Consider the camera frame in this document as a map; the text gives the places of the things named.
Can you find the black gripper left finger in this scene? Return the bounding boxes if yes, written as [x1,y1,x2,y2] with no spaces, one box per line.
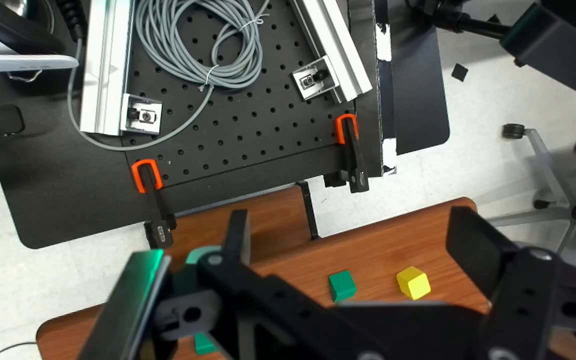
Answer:
[196,208,344,360]

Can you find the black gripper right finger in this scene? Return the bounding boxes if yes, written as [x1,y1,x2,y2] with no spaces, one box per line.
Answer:
[446,206,565,360]

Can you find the yellow cube block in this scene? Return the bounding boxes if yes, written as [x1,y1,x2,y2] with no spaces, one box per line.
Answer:
[394,263,435,301]

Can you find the large green triangle block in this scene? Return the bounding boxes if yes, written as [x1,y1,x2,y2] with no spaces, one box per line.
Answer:
[192,330,220,355]

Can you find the small green triangle block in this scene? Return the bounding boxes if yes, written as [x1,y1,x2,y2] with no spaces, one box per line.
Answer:
[327,268,359,304]

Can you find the dark grey cart top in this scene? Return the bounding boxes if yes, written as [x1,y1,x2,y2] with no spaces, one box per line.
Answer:
[0,0,453,250]

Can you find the black perforated breadboard plate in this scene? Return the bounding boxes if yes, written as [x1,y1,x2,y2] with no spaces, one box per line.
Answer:
[80,0,387,191]

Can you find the grey office chair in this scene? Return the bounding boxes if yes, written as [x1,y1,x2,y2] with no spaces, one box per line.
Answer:
[487,0,576,251]

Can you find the black clamp orange handle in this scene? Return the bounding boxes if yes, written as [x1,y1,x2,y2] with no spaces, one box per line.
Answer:
[323,111,372,196]
[128,157,179,250]

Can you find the metal corner bracket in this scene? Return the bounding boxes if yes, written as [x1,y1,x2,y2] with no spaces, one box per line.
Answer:
[292,55,340,102]
[121,93,164,138]

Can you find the coiled grey cable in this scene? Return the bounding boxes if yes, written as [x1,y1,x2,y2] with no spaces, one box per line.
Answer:
[66,0,275,152]

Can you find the aluminium extrusion rail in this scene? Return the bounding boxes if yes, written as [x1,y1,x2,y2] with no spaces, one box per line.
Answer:
[78,0,134,138]
[292,0,374,102]

